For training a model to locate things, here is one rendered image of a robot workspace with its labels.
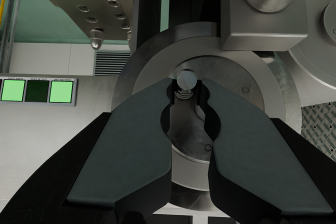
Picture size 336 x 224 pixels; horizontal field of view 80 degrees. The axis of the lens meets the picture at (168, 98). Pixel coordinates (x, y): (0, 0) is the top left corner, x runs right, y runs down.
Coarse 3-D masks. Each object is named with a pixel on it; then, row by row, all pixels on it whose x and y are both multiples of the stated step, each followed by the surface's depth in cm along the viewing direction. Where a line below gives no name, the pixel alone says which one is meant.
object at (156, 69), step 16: (176, 48) 16; (192, 48) 16; (208, 48) 16; (160, 64) 16; (176, 64) 15; (240, 64) 15; (256, 64) 15; (144, 80) 15; (256, 80) 15; (272, 80) 15; (272, 96) 15; (272, 112) 15; (176, 160) 14; (176, 176) 14; (192, 176) 14
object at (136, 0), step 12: (144, 0) 21; (156, 0) 34; (144, 12) 21; (156, 12) 34; (132, 24) 18; (144, 24) 22; (156, 24) 35; (132, 36) 17; (144, 36) 22; (132, 48) 17
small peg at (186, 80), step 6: (180, 72) 11; (186, 72) 11; (192, 72) 11; (174, 78) 11; (180, 78) 11; (186, 78) 11; (192, 78) 11; (198, 78) 11; (180, 84) 11; (186, 84) 11; (192, 84) 11; (174, 90) 13; (180, 90) 11; (186, 90) 11; (192, 90) 11; (180, 96) 13; (186, 96) 13
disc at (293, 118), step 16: (160, 32) 17; (176, 32) 17; (192, 32) 17; (208, 32) 17; (144, 48) 17; (160, 48) 16; (128, 64) 16; (144, 64) 16; (272, 64) 16; (128, 80) 16; (288, 80) 16; (112, 96) 16; (128, 96) 16; (288, 96) 16; (288, 112) 15; (176, 192) 15; (192, 192) 15; (208, 192) 15; (192, 208) 15; (208, 208) 15
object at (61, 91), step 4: (52, 84) 50; (56, 84) 50; (60, 84) 49; (64, 84) 49; (68, 84) 49; (52, 88) 49; (56, 88) 49; (60, 88) 49; (64, 88) 49; (68, 88) 49; (52, 92) 49; (56, 92) 49; (60, 92) 49; (64, 92) 49; (68, 92) 49; (52, 96) 49; (56, 96) 49; (60, 96) 49; (64, 96) 49; (68, 96) 49; (52, 100) 49; (56, 100) 49; (60, 100) 49; (64, 100) 49; (68, 100) 49
